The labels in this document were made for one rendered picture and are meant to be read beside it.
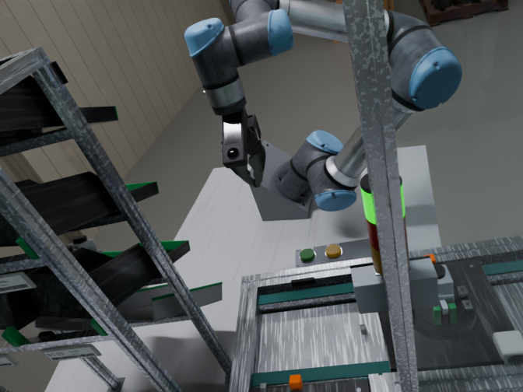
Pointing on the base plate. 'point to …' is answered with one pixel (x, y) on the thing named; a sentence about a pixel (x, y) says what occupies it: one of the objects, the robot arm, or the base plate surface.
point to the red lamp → (373, 235)
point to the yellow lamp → (377, 260)
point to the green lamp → (368, 206)
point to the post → (383, 171)
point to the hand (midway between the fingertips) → (255, 184)
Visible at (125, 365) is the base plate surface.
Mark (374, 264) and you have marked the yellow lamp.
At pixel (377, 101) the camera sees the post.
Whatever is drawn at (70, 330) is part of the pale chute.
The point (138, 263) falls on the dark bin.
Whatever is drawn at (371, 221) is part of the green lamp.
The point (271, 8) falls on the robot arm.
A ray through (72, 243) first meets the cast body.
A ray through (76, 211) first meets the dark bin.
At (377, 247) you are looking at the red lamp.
